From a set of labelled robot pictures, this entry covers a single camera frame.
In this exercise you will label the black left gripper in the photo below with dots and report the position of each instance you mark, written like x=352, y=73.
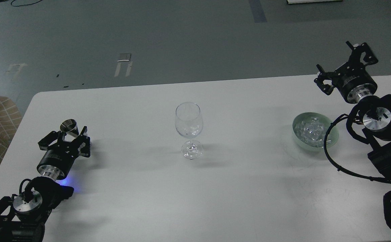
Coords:
x=59, y=159

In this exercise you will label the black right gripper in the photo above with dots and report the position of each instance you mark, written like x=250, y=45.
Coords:
x=350, y=76

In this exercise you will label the steel cocktail jigger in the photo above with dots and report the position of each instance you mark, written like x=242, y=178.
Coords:
x=70, y=127

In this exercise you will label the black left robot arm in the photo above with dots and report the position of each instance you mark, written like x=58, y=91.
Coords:
x=23, y=216

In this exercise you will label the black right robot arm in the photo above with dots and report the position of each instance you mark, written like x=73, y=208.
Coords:
x=369, y=121

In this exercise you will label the clear ice cubes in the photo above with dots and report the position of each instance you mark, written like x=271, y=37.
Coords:
x=311, y=131

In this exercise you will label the clear wine glass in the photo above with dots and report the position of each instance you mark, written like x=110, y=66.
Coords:
x=189, y=124

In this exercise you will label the green bowl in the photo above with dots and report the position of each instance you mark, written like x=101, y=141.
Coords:
x=303, y=116

